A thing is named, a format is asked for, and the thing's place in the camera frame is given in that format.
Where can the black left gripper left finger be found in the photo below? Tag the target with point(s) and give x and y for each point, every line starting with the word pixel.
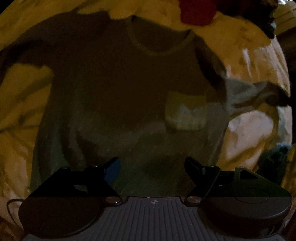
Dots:
pixel 70 200

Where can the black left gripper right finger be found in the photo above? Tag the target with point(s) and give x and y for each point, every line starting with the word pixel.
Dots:
pixel 238 203

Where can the dark dotted small shirt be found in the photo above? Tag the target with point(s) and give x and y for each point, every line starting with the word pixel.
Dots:
pixel 96 89

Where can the yellow floral bed sheet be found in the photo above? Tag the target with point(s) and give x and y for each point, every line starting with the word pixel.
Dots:
pixel 245 50

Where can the red cloth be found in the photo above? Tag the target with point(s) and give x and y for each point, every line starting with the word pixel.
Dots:
pixel 197 12

